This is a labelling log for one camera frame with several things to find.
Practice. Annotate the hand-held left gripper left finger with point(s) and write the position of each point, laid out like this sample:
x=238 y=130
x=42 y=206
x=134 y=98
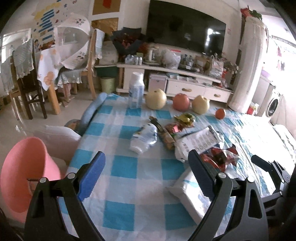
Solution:
x=91 y=176

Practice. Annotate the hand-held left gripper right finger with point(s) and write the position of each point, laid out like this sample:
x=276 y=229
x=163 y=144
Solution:
x=201 y=171

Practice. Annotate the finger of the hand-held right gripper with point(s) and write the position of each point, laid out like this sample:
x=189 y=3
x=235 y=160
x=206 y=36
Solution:
x=261 y=161

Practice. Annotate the red foil wrapper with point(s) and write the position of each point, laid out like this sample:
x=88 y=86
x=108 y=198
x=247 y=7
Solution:
x=219 y=157

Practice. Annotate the silver milk carton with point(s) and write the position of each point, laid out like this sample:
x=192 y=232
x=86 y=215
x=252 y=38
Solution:
x=198 y=143

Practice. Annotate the white packet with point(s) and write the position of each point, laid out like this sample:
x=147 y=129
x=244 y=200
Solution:
x=185 y=194

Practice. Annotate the long brown snack wrapper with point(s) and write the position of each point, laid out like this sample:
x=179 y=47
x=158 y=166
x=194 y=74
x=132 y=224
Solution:
x=165 y=138

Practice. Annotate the small red wrapper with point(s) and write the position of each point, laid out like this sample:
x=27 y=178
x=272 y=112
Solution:
x=173 y=128

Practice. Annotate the green yellow wrapper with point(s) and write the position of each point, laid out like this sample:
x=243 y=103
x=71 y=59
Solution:
x=185 y=118

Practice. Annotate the crushed white plastic bottle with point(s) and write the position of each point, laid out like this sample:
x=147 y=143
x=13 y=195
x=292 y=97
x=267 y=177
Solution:
x=143 y=139

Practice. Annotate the pink plastic bin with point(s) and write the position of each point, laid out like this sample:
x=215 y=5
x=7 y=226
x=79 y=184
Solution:
x=20 y=162

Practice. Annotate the blue checked tablecloth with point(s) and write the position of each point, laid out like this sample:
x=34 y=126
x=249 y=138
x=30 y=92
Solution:
x=129 y=166

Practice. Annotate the white cushion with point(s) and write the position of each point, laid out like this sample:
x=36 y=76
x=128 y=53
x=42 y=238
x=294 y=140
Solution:
x=57 y=141

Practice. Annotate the red box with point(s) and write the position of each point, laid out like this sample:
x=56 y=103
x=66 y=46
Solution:
x=252 y=109

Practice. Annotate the white washing machine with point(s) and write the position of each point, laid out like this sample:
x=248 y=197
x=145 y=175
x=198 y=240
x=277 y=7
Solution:
x=274 y=104

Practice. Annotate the small orange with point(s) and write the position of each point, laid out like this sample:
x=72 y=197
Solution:
x=220 y=114

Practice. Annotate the blue grey cushion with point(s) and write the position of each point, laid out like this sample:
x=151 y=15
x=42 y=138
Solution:
x=92 y=111

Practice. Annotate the yellow pear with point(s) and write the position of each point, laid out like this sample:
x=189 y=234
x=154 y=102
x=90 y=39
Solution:
x=200 y=105
x=156 y=99

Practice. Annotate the white utility cabinet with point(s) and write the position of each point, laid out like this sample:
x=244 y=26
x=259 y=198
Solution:
x=262 y=92

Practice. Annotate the red apple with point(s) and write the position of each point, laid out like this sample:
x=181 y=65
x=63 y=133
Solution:
x=181 y=103

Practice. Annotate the wooden dining table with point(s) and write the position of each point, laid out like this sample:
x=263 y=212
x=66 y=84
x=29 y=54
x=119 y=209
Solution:
x=54 y=102

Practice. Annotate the white television cabinet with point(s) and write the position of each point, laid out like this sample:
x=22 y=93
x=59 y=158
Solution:
x=185 y=88

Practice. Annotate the green waste bin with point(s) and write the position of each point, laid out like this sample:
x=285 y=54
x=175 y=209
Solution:
x=107 y=85

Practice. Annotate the upright white plastic bottle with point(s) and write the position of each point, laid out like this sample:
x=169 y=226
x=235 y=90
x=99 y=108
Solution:
x=136 y=92

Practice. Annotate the lace covered air conditioner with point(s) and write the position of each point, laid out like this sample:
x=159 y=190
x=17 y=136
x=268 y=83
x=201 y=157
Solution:
x=249 y=64

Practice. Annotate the pink storage box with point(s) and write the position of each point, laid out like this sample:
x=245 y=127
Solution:
x=157 y=82

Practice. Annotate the light wooden chair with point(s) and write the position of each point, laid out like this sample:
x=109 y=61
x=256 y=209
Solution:
x=91 y=76

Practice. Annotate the patterned gift bag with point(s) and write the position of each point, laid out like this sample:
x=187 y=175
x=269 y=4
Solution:
x=216 y=68

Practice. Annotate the clear plastic bag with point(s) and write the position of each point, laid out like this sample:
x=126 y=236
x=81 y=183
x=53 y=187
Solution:
x=172 y=59

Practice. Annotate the floral white table cover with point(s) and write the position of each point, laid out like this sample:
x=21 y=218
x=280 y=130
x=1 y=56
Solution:
x=46 y=67

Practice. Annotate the white rice sack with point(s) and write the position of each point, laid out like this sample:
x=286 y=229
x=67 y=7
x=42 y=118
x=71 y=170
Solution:
x=109 y=54

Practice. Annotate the pack of water bottles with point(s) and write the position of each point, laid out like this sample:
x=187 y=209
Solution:
x=133 y=59

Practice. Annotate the dark chair with grey cover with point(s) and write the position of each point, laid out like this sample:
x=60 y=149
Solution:
x=25 y=69

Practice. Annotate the glass kettle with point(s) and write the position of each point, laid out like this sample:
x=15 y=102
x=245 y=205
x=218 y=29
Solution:
x=152 y=54

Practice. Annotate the white mesh food cover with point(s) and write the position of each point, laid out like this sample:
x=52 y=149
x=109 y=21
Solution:
x=71 y=39

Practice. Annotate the dark wrapped flower bouquet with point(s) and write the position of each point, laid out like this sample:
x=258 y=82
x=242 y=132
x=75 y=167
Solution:
x=126 y=40

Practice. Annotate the red artificial flowers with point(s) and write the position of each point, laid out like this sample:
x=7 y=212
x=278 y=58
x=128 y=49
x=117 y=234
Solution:
x=251 y=12

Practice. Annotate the black television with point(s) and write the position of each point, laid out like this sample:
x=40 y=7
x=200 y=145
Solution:
x=185 y=23

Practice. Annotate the gold framed wall panel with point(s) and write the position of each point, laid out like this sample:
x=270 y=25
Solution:
x=104 y=23

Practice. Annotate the colourful wall stickers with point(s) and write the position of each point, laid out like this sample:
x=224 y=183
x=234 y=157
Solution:
x=48 y=16

